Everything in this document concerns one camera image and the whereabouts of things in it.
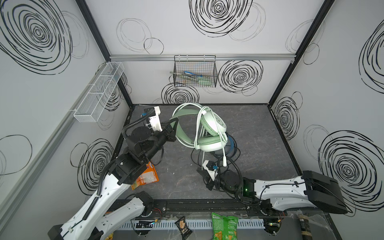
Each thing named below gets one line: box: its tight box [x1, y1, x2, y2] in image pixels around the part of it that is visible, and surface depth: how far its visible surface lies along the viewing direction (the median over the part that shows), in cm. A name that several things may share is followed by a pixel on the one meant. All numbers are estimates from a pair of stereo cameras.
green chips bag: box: [211, 212, 239, 240], surface depth 67 cm
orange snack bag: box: [131, 161, 160, 191], surface depth 82 cm
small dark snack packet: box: [174, 215, 193, 240], surface depth 69 cm
